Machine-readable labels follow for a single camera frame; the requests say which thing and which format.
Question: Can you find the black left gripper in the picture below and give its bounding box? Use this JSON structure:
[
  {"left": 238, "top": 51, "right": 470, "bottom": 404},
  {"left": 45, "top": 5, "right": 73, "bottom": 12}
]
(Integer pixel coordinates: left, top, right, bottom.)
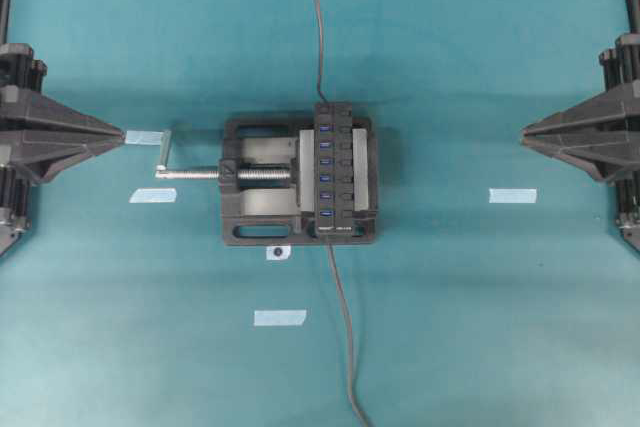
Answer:
[{"left": 1, "top": 89, "right": 124, "bottom": 183}]

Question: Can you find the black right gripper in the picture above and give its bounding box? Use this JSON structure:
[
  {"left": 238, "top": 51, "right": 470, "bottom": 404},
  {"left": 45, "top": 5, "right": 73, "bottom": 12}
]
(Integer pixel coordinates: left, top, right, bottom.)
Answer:
[{"left": 521, "top": 91, "right": 639, "bottom": 182}]

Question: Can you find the black USB cable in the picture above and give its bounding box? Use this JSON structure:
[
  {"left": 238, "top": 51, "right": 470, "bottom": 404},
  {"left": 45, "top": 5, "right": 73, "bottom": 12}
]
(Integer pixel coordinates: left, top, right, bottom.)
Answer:
[{"left": 273, "top": 0, "right": 331, "bottom": 104}]

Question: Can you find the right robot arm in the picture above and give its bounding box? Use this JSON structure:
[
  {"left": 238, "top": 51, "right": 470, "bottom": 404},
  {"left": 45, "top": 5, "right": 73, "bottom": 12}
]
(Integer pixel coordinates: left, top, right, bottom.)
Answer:
[{"left": 521, "top": 0, "right": 639, "bottom": 250}]

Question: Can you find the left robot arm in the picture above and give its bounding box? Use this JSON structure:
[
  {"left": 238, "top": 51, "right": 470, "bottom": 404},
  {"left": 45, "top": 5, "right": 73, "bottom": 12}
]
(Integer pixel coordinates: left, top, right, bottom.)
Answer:
[{"left": 1, "top": 0, "right": 125, "bottom": 254}]

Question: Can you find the black multi-port USB hub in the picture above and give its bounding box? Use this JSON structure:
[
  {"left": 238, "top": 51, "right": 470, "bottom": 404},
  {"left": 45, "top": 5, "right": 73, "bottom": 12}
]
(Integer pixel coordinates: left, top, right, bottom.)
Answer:
[{"left": 314, "top": 103, "right": 354, "bottom": 238}]

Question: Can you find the blue tape strip near crank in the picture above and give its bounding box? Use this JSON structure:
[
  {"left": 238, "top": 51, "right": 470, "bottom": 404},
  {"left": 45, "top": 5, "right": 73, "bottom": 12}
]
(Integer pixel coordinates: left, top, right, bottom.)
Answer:
[{"left": 125, "top": 130, "right": 164, "bottom": 146}]

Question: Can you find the blue tape strip right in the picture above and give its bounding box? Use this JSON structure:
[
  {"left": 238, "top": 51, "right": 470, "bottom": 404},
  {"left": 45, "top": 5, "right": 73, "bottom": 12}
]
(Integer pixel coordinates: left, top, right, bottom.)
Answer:
[{"left": 489, "top": 188, "right": 538, "bottom": 204}]

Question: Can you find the blue tape strip left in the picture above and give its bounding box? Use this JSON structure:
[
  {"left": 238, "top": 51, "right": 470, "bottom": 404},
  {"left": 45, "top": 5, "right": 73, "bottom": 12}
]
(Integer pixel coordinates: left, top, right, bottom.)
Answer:
[{"left": 129, "top": 188, "right": 177, "bottom": 204}]

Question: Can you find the black bench vise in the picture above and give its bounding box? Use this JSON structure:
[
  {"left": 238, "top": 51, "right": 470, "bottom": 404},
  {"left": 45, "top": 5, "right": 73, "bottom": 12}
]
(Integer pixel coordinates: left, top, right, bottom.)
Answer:
[{"left": 155, "top": 114, "right": 378, "bottom": 246}]

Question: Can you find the small tape with black dot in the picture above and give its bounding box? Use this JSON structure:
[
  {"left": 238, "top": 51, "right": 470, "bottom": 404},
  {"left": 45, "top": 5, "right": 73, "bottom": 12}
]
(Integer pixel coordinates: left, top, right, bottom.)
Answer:
[{"left": 266, "top": 245, "right": 291, "bottom": 261}]

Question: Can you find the blue tape strip bottom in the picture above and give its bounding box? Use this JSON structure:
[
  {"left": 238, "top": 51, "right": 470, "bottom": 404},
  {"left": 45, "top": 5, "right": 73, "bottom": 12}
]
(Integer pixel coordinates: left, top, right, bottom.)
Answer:
[{"left": 253, "top": 309, "right": 307, "bottom": 327}]

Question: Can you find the black hub power cable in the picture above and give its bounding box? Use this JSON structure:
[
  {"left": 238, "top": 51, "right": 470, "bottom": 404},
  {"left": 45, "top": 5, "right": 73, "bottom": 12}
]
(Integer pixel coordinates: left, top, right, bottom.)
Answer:
[{"left": 324, "top": 242, "right": 375, "bottom": 427}]

